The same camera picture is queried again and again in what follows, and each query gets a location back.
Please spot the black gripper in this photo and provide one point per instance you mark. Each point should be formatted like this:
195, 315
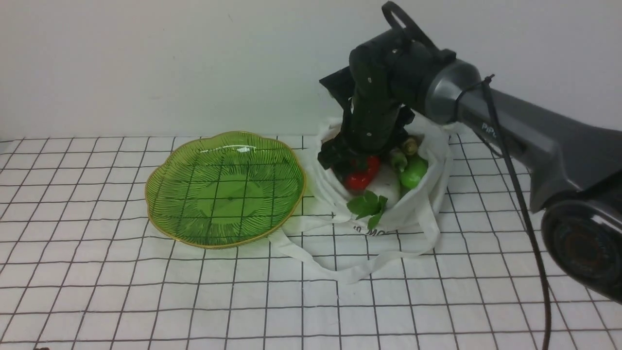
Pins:
371, 126

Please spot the red bell pepper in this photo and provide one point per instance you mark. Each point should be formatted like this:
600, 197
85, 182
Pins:
362, 174

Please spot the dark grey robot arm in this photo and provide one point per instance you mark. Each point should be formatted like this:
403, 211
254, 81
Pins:
575, 167

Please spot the white cloth tote bag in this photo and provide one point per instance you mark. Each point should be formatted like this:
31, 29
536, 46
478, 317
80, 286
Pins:
417, 209

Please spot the green bell pepper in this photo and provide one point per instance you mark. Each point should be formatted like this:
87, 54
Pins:
409, 168

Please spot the white radish with leaves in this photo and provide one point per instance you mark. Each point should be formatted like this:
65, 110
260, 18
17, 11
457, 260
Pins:
382, 193

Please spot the green glass plate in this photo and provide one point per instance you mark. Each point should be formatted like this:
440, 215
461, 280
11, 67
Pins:
225, 191

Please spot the white grid tablecloth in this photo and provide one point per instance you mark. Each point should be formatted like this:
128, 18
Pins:
83, 269

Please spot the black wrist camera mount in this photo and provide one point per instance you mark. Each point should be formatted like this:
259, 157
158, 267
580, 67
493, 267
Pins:
341, 87

